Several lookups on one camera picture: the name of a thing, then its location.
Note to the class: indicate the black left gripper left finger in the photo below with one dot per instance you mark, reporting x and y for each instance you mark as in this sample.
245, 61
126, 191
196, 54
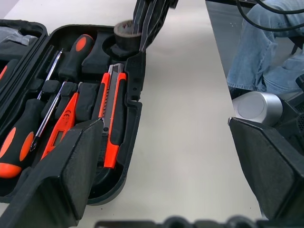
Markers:
54, 180

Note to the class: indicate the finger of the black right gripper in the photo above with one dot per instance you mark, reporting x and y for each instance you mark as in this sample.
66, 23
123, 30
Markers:
140, 23
159, 14

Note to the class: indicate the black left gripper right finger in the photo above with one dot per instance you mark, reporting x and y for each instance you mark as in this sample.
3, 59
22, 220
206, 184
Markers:
275, 171

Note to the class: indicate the orange voltage tester pen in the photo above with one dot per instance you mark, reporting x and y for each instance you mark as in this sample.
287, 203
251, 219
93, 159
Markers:
64, 116

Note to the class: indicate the short orange black screwdriver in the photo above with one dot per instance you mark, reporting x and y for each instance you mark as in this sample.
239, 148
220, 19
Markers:
21, 123

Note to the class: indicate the long orange black screwdriver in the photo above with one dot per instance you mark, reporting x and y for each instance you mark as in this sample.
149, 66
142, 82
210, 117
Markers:
76, 54

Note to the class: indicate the orange black utility knife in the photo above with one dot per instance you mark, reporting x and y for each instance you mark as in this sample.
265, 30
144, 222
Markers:
118, 95

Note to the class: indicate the black tool case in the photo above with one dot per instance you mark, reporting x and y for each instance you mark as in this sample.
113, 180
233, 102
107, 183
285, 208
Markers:
135, 78

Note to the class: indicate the silver robot right leg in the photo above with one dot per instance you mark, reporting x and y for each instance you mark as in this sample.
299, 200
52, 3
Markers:
254, 109

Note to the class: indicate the bystander's trousered leg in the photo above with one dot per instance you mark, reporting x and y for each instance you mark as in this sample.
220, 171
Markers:
251, 59

